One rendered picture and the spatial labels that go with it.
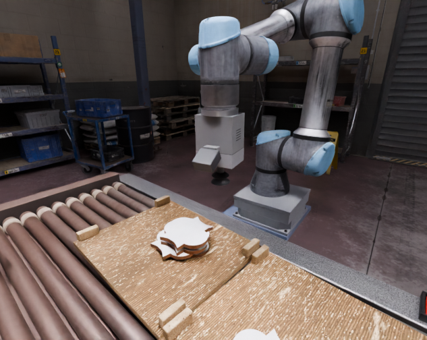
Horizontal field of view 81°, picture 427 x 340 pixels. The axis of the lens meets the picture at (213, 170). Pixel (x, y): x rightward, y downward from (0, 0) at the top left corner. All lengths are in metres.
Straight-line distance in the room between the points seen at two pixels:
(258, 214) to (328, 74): 0.50
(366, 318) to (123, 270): 0.54
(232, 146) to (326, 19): 0.51
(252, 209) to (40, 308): 0.65
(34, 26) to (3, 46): 1.00
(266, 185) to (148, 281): 0.52
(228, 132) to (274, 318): 0.37
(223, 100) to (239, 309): 0.42
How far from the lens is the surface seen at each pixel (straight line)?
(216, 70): 0.48
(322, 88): 0.84
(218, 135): 0.49
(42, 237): 0.95
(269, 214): 0.90
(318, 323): 0.60
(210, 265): 0.67
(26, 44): 4.58
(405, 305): 0.74
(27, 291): 0.76
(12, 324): 0.70
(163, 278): 0.65
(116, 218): 0.94
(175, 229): 0.70
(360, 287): 0.74
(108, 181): 1.23
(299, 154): 0.84
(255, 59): 0.54
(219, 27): 0.48
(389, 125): 5.07
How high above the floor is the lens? 1.38
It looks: 21 degrees down
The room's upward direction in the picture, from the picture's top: straight up
